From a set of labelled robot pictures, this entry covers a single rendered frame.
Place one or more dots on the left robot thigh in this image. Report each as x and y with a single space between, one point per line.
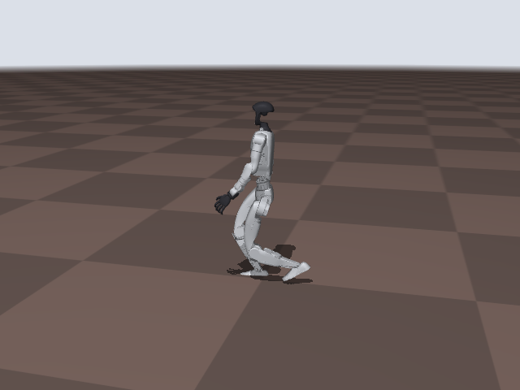
253 222

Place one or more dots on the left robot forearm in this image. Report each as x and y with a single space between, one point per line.
243 181

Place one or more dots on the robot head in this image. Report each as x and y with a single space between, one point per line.
262 108

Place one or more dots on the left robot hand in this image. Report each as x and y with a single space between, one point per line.
224 200

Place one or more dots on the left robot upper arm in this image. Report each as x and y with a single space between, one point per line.
259 141

